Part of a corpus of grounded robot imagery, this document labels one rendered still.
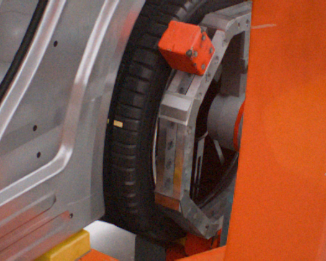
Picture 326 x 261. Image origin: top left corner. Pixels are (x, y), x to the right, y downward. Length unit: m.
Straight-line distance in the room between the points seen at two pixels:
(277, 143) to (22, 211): 0.48
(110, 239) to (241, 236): 1.73
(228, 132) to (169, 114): 0.23
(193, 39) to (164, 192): 0.34
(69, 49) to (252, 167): 0.43
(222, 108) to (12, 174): 0.60
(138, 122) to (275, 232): 0.52
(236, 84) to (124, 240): 1.25
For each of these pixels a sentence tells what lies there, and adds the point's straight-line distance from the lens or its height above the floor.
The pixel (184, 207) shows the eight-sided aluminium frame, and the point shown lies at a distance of 1.55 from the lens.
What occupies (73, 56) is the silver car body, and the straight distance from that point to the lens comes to 1.29.
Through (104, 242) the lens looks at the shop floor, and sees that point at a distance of 2.75.
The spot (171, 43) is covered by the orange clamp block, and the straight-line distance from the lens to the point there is 1.41.
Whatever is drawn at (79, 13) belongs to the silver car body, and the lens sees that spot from 1.27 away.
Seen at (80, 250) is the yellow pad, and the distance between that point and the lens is 1.46.
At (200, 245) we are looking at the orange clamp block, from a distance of 1.79.
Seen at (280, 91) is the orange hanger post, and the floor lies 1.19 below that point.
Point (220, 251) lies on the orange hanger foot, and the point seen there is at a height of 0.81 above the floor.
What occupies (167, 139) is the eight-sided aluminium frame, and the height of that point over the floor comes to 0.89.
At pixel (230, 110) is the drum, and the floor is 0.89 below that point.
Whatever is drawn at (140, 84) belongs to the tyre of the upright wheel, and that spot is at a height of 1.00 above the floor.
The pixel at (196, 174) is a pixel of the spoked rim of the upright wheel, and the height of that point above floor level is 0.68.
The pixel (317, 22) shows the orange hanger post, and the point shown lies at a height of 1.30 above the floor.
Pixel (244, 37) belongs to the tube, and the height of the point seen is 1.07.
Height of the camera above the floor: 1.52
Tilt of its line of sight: 24 degrees down
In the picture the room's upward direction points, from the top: 4 degrees clockwise
